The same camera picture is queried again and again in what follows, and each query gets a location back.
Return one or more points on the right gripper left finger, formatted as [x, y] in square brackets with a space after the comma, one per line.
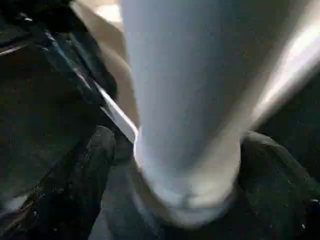
[82, 180]

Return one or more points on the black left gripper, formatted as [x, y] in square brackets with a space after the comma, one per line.
[45, 17]

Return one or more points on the black mat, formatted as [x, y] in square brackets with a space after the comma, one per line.
[37, 112]

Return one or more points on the white plastic table leg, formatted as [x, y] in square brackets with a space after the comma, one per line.
[180, 87]

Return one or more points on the white plastic table top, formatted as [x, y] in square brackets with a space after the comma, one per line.
[287, 62]

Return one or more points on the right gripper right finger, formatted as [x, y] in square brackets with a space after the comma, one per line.
[275, 187]

